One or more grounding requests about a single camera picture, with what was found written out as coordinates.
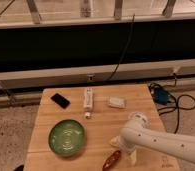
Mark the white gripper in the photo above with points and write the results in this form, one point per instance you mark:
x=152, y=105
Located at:
x=129, y=150

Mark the red chili pepper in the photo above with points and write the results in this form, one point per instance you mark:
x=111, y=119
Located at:
x=111, y=160

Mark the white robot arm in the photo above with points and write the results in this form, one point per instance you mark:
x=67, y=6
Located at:
x=136, y=133

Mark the green ceramic bowl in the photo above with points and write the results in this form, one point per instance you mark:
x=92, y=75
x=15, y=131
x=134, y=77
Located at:
x=66, y=138

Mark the white tube with cap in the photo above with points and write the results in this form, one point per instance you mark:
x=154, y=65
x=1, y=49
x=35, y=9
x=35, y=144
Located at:
x=88, y=102

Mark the blue power adapter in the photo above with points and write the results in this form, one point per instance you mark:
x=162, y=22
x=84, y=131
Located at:
x=160, y=96

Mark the black smartphone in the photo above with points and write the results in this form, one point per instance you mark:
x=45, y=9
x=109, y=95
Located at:
x=60, y=100

